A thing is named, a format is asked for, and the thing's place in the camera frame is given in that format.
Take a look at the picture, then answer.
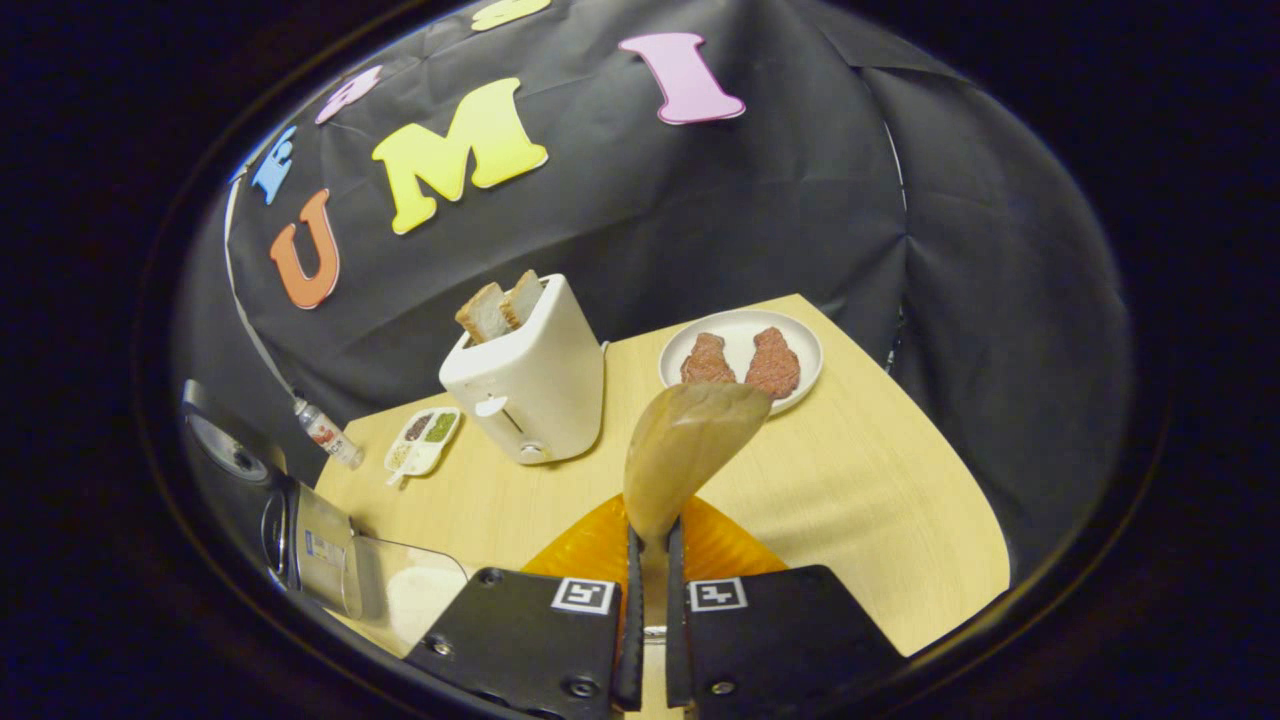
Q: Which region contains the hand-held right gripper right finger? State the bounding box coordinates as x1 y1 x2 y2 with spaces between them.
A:
664 496 908 718

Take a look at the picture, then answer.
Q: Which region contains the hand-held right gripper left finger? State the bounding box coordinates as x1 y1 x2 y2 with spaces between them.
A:
403 496 646 718

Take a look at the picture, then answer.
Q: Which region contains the clear container of rice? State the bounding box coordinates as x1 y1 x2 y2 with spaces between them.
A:
344 534 472 658

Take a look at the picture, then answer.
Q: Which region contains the wooden spoon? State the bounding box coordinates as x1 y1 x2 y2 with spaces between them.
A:
621 381 774 641

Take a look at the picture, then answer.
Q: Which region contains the black rice cooker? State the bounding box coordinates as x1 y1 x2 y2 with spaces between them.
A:
179 378 359 614

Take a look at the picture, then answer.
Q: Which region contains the white divided condiment tray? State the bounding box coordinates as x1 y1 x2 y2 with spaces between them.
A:
383 404 464 489

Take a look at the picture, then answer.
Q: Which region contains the white toaster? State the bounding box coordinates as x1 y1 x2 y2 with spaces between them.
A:
438 273 608 467

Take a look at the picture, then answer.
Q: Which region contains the brown meat piece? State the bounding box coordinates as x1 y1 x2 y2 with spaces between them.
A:
679 332 739 387
743 326 803 402

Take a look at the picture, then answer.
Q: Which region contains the small clear bottle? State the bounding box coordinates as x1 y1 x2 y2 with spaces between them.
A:
292 396 367 472

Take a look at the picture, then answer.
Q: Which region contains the white round plate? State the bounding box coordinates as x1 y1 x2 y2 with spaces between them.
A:
657 308 825 417

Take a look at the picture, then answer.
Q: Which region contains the toast slice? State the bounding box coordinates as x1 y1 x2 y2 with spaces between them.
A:
455 281 512 347
499 269 547 332

